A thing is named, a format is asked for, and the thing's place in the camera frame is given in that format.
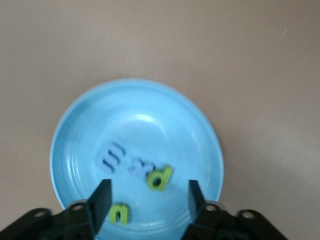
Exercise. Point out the green letter u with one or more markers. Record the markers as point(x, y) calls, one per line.
point(126, 215)

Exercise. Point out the blue letter x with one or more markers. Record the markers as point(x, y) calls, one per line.
point(138, 168)

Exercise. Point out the blue letter m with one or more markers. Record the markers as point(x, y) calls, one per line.
point(101, 158)

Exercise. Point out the brown table cover sheet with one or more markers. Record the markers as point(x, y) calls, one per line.
point(150, 37)

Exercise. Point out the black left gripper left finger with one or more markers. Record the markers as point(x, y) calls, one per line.
point(100, 205)

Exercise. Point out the blue plate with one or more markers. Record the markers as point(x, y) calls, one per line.
point(140, 112)

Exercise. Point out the green letter p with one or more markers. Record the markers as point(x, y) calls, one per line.
point(166, 175)

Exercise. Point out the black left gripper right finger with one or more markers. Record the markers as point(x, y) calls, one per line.
point(196, 205)

